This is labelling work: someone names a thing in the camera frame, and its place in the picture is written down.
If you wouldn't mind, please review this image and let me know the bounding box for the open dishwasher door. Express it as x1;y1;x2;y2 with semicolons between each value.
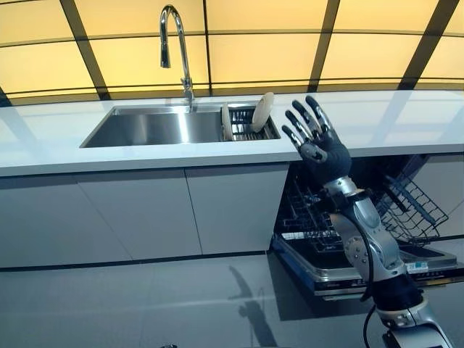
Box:
270;231;458;301

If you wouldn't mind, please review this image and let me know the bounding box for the black wire dishwasher rack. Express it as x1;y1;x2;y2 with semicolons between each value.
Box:
274;170;344;254
373;173;450;248

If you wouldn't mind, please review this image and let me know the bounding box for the stainless steel kitchen sink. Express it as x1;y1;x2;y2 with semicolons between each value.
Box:
79;103;283;149

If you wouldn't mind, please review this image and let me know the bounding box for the white cabinet door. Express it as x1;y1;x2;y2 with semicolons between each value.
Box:
0;175;133;269
184;162;290;255
76;168;204;261

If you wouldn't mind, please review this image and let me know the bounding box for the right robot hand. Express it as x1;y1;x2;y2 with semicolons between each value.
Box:
281;96;352;178

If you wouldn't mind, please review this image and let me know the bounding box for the metal sink dish rack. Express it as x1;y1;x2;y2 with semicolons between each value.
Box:
220;104;282;143

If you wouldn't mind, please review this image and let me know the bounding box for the chrome gooseneck kitchen faucet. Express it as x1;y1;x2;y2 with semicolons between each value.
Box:
159;4;196;112

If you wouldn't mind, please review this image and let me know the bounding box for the round white plate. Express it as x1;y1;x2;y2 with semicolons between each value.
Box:
221;101;233;141
252;91;274;132

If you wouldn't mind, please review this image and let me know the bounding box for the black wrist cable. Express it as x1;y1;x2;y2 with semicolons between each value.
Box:
357;188;387;348

